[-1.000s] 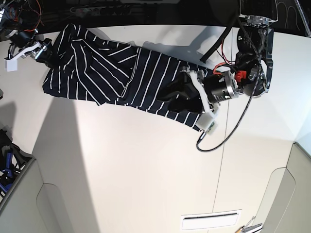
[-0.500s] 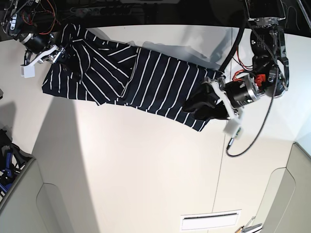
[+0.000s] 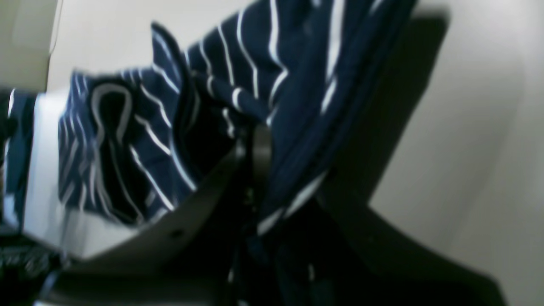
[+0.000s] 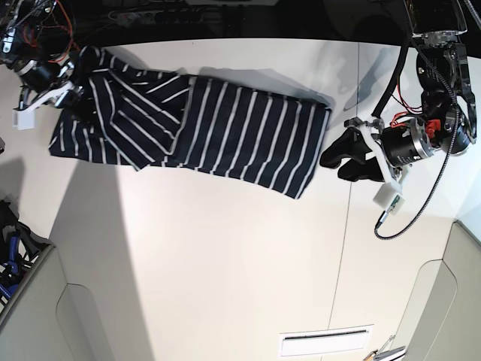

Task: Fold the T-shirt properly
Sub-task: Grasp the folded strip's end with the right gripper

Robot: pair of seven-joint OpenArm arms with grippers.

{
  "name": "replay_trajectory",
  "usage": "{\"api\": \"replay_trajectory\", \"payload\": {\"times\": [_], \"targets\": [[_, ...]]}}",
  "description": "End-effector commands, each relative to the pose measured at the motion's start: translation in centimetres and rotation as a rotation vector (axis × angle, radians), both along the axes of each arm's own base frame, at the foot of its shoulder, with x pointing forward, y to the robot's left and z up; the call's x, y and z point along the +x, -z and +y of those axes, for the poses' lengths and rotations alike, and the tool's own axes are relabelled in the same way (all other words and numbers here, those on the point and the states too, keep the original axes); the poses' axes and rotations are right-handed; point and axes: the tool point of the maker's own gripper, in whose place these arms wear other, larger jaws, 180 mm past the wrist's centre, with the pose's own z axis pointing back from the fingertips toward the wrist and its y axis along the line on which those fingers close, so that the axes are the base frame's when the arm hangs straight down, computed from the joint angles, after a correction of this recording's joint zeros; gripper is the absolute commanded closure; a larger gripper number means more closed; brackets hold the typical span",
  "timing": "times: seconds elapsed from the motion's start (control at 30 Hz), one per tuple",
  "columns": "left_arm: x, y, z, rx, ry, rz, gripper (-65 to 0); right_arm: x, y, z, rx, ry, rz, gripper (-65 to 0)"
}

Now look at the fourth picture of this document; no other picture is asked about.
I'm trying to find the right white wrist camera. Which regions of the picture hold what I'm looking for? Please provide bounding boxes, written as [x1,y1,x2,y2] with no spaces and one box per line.
[12,109,35,131]

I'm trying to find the left beige partition panel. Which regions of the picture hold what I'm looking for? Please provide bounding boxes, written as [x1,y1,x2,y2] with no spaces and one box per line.
[0,244,125,361]

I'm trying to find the tools at bottom edge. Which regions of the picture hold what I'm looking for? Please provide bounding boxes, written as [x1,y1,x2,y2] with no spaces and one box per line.
[363,335,407,361]

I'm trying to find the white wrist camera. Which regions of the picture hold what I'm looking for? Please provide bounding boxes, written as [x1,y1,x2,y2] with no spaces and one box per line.
[12,109,35,131]
[373,183,404,215]

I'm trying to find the beige partition panel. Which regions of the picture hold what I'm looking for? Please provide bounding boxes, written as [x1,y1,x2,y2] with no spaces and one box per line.
[392,222,480,360]
[0,244,125,361]

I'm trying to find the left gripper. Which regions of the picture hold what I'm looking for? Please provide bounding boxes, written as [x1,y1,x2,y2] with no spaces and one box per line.
[319,116,434,183]

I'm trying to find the white table grommet slot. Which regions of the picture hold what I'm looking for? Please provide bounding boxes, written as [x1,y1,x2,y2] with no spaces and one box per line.
[278,325,374,359]

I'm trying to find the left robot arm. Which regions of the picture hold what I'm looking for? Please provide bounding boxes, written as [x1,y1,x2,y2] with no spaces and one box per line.
[319,1,477,183]

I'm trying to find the navy white striped T-shirt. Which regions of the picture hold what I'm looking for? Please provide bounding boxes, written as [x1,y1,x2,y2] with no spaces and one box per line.
[49,47,331,199]

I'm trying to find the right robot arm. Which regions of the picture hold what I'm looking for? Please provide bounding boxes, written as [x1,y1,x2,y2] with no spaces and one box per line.
[1,1,97,117]

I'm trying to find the braided camera cable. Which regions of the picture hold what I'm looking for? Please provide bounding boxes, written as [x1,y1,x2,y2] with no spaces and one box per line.
[374,37,467,240]

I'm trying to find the right beige partition panel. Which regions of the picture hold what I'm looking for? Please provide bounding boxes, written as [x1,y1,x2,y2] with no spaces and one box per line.
[392,222,480,360]

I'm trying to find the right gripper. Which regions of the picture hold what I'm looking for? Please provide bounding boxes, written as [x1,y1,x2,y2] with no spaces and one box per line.
[14,59,94,113]

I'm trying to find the blue clamps in bin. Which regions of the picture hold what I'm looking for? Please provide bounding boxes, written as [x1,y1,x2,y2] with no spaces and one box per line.
[1,200,49,306]

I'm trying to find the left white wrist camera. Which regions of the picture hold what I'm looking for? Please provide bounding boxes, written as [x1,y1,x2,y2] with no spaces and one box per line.
[373,183,404,215]

